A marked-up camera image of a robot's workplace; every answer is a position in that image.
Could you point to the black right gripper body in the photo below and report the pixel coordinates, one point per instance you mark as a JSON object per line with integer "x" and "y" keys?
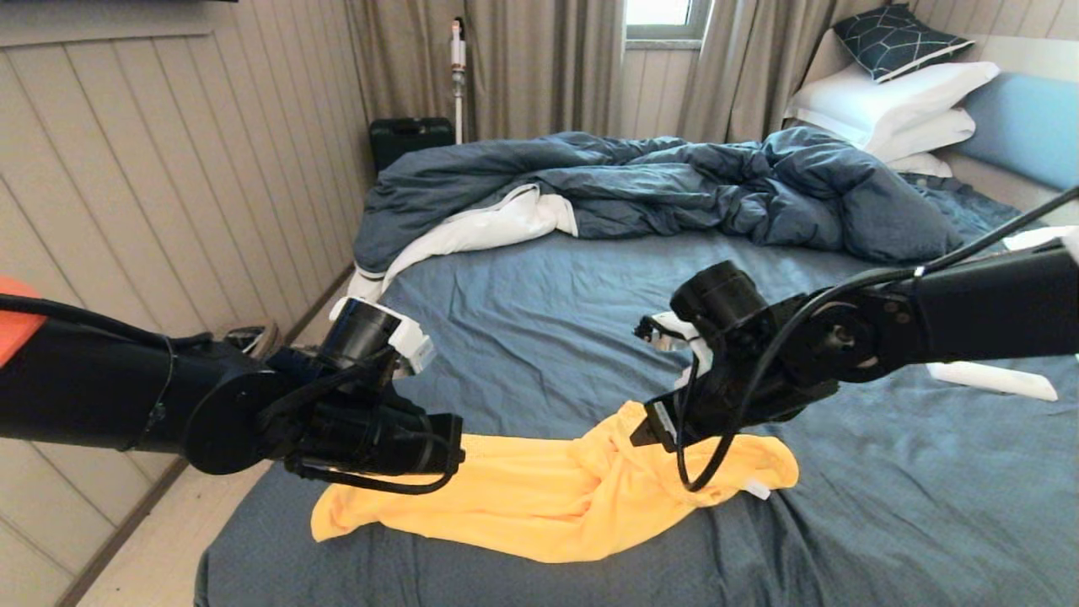
{"x": 742, "y": 400}

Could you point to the narrow beige curtain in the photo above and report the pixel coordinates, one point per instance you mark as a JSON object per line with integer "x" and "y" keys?
{"x": 742, "y": 67}

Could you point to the dark green hard case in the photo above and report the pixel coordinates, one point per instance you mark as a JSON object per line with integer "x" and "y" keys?
{"x": 409, "y": 140}

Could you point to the wide beige curtain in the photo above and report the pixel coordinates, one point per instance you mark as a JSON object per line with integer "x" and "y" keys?
{"x": 539, "y": 67}

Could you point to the beige headboard frame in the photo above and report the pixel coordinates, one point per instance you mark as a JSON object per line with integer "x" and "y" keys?
{"x": 1028, "y": 56}

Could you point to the flat white pillow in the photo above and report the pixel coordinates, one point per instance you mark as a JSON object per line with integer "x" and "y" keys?
{"x": 927, "y": 135}

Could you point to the small white pillow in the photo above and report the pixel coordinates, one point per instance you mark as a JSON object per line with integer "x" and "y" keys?
{"x": 920, "y": 165}

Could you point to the large white pillow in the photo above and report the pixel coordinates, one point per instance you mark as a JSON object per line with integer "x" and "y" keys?
{"x": 885, "y": 97}

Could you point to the white duvet lining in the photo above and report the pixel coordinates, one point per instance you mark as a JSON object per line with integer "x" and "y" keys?
{"x": 472, "y": 233}

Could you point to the dark blue bed sheet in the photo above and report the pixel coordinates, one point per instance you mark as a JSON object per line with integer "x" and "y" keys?
{"x": 548, "y": 320}

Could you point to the crumpled dark blue duvet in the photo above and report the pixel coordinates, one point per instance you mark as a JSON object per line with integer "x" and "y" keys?
{"x": 674, "y": 181}

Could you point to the long white remote control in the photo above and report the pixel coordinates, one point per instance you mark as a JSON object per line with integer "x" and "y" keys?
{"x": 995, "y": 379}

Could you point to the white stick vacuum cleaner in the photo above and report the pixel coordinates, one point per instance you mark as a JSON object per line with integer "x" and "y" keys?
{"x": 458, "y": 72}

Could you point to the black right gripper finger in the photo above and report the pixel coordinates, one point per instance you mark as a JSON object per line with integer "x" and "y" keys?
{"x": 651, "y": 443}
{"x": 645, "y": 434}

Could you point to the light blue headboard pad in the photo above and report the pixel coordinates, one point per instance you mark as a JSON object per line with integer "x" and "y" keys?
{"x": 1028, "y": 131}

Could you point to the brown metal trash bin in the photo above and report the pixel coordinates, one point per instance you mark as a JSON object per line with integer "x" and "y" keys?
{"x": 253, "y": 337}

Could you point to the window with grey frame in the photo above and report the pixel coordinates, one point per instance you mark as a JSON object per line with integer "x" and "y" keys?
{"x": 657, "y": 13}

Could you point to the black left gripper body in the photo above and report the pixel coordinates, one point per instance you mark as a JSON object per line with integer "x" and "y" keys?
{"x": 379, "y": 438}

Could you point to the yellow t-shirt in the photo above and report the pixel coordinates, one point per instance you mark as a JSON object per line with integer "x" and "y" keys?
{"x": 548, "y": 497}

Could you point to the dark geometric pattern cushion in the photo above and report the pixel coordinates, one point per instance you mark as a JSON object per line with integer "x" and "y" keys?
{"x": 898, "y": 42}

